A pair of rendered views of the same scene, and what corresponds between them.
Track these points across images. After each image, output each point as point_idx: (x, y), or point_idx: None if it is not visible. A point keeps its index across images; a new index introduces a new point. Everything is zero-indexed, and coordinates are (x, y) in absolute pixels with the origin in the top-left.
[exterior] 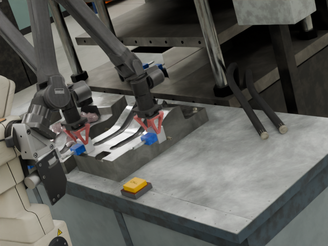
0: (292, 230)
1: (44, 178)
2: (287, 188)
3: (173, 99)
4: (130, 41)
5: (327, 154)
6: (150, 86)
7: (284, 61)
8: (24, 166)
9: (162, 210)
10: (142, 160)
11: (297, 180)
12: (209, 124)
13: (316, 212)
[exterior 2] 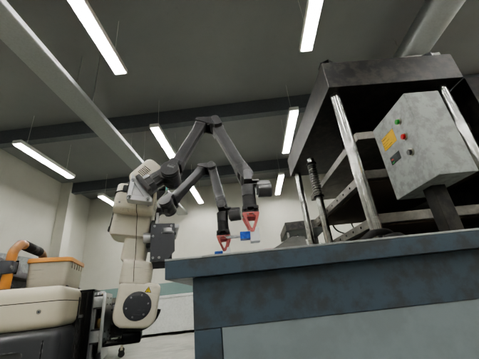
0: (304, 338)
1: (152, 236)
2: (290, 246)
3: None
4: (338, 240)
5: (400, 236)
6: (257, 192)
7: (447, 229)
8: (150, 229)
9: None
10: None
11: (318, 245)
12: None
13: (379, 341)
